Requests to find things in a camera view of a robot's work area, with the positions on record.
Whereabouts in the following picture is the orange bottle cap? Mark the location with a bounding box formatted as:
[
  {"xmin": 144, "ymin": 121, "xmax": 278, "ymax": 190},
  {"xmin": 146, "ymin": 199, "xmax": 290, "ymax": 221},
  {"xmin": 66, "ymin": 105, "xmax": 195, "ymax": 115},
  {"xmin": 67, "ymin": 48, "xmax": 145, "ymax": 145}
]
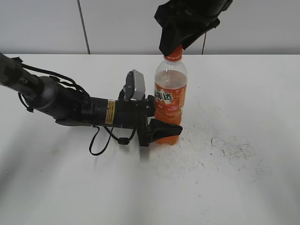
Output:
[{"xmin": 164, "ymin": 45, "xmax": 183, "ymax": 62}]

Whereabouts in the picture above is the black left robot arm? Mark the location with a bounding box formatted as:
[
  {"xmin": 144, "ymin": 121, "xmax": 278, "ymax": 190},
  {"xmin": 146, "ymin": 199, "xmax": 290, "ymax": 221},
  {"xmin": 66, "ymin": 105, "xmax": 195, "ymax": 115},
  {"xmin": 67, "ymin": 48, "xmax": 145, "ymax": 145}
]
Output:
[{"xmin": 0, "ymin": 55, "xmax": 182, "ymax": 147}]

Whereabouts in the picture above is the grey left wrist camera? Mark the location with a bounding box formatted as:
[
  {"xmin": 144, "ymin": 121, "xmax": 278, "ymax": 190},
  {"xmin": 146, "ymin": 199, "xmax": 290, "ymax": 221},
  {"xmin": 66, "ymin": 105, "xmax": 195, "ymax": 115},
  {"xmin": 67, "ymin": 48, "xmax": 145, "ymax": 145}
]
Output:
[{"xmin": 123, "ymin": 69, "xmax": 146, "ymax": 101}]

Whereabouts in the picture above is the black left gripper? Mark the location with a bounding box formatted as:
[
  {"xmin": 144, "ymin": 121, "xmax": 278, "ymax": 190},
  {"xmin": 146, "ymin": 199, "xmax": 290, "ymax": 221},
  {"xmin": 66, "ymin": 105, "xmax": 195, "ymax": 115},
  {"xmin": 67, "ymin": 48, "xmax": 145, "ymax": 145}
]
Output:
[{"xmin": 114, "ymin": 94, "xmax": 183, "ymax": 147}]

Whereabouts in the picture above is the orange soda plastic bottle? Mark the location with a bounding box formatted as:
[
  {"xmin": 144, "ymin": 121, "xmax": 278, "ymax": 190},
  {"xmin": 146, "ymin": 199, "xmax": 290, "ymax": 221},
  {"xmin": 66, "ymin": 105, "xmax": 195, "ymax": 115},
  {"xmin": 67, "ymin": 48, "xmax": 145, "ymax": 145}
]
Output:
[{"xmin": 154, "ymin": 58, "xmax": 188, "ymax": 146}]

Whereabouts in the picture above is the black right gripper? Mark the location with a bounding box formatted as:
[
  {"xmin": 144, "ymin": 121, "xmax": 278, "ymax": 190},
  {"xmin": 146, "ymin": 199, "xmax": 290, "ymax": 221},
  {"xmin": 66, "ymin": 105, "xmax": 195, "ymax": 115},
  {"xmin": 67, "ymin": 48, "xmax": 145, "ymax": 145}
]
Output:
[{"xmin": 154, "ymin": 0, "xmax": 233, "ymax": 56}]

